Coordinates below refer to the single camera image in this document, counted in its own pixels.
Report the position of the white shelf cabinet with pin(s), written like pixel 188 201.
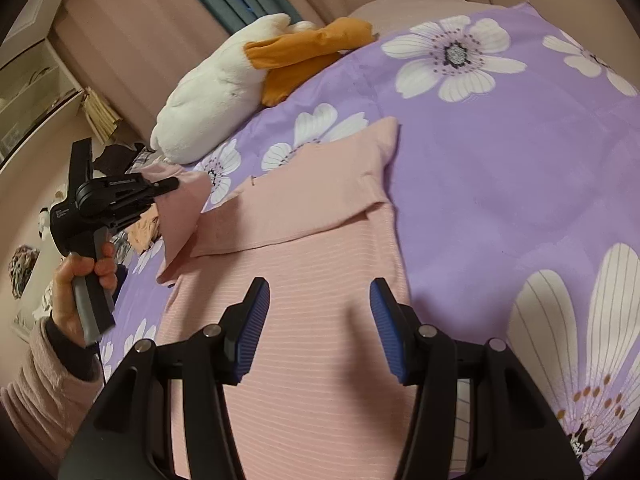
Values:
pixel 37 88

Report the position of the orange printed folded clothes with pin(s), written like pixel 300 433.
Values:
pixel 145 232

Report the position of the beige pleated curtain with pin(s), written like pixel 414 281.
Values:
pixel 133 52

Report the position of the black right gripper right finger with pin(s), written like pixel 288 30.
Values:
pixel 398 329

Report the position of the yellow book stack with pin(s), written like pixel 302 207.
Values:
pixel 102 119

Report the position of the purple floral bed sheet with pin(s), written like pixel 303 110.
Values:
pixel 515 186

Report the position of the pink striped garment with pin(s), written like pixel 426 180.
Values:
pixel 319 401

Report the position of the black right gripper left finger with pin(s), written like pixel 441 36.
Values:
pixel 242 326

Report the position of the pink sleeved left forearm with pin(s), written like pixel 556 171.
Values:
pixel 42 409

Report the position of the person left hand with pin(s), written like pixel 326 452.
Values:
pixel 69 290

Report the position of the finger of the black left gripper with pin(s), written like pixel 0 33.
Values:
pixel 160 187

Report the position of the white plush goose toy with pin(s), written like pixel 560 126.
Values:
pixel 261 65

